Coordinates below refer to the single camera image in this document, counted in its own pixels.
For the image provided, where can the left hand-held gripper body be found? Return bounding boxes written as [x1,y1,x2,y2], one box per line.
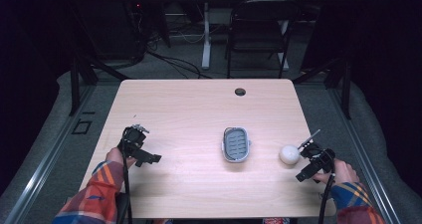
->
[117,123,150,158]

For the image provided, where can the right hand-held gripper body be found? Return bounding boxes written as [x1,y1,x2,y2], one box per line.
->
[297,128,336,174]

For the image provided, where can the white round soap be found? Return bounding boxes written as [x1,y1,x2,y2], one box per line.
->
[279,144,302,166]

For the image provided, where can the grey soap dish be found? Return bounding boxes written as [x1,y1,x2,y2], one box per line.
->
[221,125,252,164]

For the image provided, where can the person's left hand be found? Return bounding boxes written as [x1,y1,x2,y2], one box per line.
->
[105,146,137,169]

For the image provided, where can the person's right hand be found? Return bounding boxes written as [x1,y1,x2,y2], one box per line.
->
[313,158,360,186]

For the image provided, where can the black metal stand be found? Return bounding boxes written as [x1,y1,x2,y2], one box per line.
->
[68,48,131,116]
[291,53,353,120]

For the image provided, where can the dark computer case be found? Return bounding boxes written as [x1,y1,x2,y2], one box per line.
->
[74,0,150,61]

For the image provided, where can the black folding chair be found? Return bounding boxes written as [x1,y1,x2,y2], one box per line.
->
[226,0,303,80]

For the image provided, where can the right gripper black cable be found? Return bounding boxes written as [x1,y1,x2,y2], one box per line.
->
[317,149,337,224]

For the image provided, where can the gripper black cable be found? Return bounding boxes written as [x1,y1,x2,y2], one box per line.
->
[120,130,134,224]
[317,149,337,224]

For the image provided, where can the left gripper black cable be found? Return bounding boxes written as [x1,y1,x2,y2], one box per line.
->
[120,130,134,224]

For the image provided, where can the metal floor rail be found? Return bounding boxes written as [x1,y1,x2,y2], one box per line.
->
[326,87,403,224]
[2,84,98,224]

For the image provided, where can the black floor cable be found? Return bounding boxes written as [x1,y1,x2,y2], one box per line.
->
[145,49,213,80]

